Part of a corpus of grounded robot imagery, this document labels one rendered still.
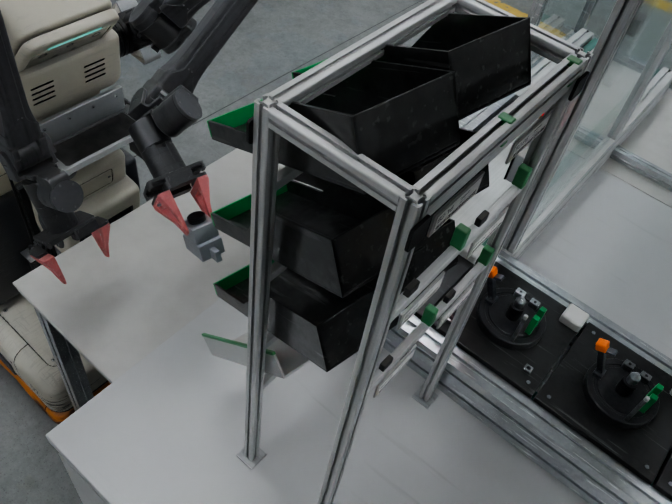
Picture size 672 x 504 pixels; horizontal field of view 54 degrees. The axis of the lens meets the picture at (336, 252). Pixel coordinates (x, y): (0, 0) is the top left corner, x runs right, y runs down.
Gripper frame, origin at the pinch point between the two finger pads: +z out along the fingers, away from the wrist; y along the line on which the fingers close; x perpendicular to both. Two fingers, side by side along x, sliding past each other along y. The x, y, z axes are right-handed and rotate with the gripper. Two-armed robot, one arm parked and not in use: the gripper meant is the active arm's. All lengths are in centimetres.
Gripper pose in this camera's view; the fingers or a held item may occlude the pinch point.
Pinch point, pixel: (198, 224)
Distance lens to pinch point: 112.9
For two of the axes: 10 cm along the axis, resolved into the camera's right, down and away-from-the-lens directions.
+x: -3.7, 2.6, 8.9
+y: 7.9, -4.1, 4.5
